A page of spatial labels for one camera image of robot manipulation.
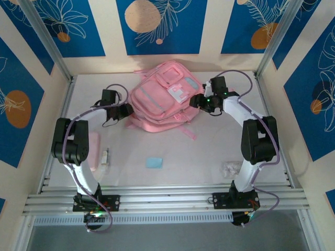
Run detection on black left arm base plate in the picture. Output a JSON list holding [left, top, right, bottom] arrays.
[[72, 194, 121, 213]]

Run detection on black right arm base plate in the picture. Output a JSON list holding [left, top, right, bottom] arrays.
[[212, 191, 260, 210]]

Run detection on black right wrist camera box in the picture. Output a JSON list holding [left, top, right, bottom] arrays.
[[204, 76, 228, 97]]

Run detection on light blue notepad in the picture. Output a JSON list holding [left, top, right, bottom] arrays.
[[146, 156, 163, 169]]

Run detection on aluminium side rail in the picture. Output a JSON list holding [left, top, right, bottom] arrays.
[[253, 73, 295, 188], [38, 75, 78, 194]]

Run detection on clear plastic bag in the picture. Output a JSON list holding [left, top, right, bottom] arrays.
[[221, 161, 243, 179]]

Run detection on pink pencil case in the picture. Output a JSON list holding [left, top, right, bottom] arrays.
[[87, 132, 102, 174]]

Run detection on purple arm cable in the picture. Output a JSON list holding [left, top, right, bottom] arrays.
[[61, 83, 129, 234], [214, 70, 281, 227]]

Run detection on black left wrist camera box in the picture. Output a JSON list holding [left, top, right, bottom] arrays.
[[100, 89, 124, 105]]

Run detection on clear case with beige eraser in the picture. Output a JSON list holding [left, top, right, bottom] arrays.
[[101, 147, 110, 167]]

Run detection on pink student backpack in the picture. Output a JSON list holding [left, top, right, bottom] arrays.
[[124, 60, 204, 141]]

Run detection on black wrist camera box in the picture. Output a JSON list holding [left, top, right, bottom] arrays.
[[100, 89, 124, 105], [204, 76, 228, 97]]

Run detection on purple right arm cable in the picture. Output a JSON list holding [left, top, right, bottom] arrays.
[[214, 70, 281, 227]]

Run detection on grey slotted cable duct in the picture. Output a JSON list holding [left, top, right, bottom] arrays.
[[33, 212, 234, 226]]

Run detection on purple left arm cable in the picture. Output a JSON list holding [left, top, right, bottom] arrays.
[[61, 83, 129, 234]]

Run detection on aluminium frame post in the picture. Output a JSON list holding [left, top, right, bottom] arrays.
[[255, 0, 299, 79], [19, 0, 75, 83]]

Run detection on aluminium front frame rails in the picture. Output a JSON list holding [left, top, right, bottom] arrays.
[[22, 184, 311, 217]]

